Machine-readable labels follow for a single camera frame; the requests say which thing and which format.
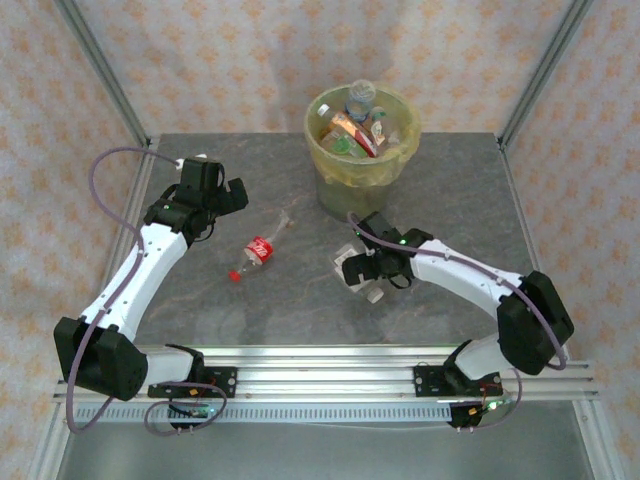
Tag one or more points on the white label square clear bottle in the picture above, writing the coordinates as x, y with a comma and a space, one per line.
375, 296

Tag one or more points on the red label cola bottle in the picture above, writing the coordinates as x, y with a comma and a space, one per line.
258, 250

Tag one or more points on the green label clear bottle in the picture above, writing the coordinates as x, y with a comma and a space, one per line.
344, 146

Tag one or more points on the gold and red label bottle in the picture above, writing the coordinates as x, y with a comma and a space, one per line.
350, 127

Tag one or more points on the blue label slim water bottle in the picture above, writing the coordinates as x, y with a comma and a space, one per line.
360, 97

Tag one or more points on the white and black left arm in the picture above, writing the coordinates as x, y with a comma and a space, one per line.
135, 280

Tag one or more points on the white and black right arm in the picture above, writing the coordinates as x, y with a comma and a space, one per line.
535, 325

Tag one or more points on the green mesh waste bin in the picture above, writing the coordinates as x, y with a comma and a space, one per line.
350, 205

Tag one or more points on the yellow plastic bin liner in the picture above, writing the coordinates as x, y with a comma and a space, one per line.
357, 176

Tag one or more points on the small green circuit board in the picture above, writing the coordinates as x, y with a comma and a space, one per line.
492, 406
200, 412

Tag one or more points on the grey metal lower panel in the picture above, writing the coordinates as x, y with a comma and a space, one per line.
320, 455

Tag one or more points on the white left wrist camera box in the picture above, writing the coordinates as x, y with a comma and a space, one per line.
201, 157

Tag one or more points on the aluminium table side rail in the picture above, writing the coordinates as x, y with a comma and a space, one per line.
513, 175
142, 175

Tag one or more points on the aluminium front rail beam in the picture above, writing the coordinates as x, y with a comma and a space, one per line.
320, 375

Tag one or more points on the aluminium frame post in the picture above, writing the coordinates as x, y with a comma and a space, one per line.
541, 75
109, 75

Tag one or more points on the aluminium frame leg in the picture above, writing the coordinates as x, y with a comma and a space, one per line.
51, 450
596, 460

